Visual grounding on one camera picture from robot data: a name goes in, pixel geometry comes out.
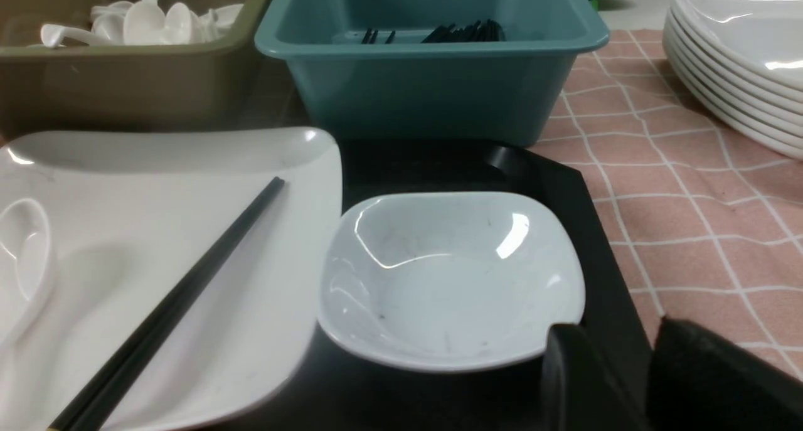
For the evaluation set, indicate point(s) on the large white square plate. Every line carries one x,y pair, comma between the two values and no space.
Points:
131,214

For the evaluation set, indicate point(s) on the black chopstick pair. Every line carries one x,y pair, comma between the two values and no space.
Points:
95,402

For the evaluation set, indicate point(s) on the stack of white plates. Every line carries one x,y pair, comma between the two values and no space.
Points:
742,59

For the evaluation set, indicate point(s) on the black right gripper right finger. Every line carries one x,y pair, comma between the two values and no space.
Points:
698,380

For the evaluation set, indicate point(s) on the olive green plastic bin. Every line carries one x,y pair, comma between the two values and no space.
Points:
121,88

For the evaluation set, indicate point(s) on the teal blue plastic bin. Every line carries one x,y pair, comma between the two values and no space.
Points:
503,91

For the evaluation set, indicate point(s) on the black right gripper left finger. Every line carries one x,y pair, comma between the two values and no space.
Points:
579,388

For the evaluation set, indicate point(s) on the white ceramic soup spoon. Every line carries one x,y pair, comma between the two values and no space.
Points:
28,267

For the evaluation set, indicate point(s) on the pink checkered tablecloth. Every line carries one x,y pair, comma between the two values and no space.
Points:
704,223

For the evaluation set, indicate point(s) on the black plastic serving tray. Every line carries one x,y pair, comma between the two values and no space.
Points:
336,391

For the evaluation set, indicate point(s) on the pile of white spoons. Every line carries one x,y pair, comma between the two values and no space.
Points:
144,23

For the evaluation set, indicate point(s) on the small white square bowl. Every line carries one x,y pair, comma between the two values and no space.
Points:
449,282

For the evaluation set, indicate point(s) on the pile of black chopsticks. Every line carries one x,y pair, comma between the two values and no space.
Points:
480,31

